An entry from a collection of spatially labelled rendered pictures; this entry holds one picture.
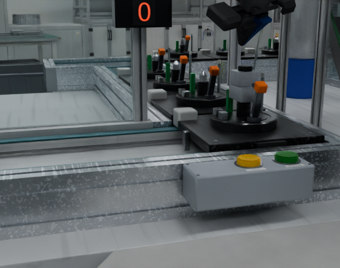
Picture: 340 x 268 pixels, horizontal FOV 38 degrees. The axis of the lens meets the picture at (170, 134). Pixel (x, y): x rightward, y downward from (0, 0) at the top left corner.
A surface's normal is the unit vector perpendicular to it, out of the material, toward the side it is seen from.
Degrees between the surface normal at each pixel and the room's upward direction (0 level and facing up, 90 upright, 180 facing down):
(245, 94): 90
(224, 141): 0
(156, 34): 90
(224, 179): 90
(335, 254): 0
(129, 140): 90
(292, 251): 0
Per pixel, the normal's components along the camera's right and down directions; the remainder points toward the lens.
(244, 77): 0.28, 0.25
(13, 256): 0.00, -0.97
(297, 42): -0.44, 0.23
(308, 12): 0.03, 0.25
